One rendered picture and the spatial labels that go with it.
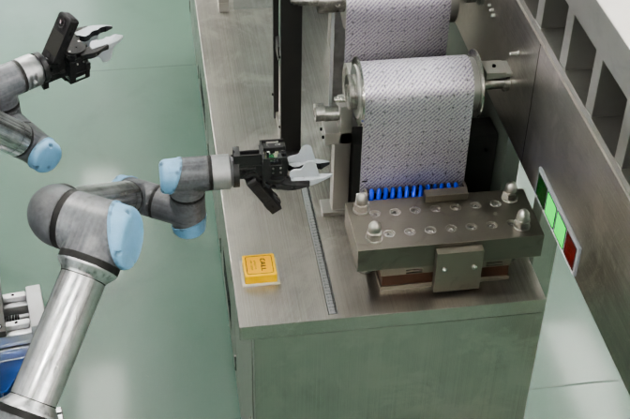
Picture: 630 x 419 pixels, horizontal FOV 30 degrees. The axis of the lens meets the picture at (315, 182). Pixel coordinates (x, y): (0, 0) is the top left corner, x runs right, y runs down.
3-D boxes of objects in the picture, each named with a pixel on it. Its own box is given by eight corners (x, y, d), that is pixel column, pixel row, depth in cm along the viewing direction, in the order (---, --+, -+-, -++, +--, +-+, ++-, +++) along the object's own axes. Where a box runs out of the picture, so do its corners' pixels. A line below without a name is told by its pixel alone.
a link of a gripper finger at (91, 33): (103, 37, 276) (73, 53, 271) (102, 17, 272) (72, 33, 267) (112, 43, 275) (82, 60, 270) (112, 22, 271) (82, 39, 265)
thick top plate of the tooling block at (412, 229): (344, 223, 259) (345, 202, 255) (519, 208, 264) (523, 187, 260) (356, 272, 247) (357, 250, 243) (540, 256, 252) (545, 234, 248)
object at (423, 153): (359, 192, 260) (363, 124, 248) (462, 184, 263) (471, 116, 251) (359, 193, 259) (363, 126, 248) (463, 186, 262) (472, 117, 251)
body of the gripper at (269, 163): (291, 157, 246) (233, 162, 244) (291, 190, 251) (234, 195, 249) (286, 137, 252) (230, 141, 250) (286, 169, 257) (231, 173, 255)
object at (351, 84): (351, 92, 244) (349, 116, 250) (360, 91, 244) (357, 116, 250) (345, 67, 249) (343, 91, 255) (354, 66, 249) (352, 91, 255)
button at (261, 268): (242, 263, 258) (241, 255, 257) (273, 261, 259) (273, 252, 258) (245, 285, 253) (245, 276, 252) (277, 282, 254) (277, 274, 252)
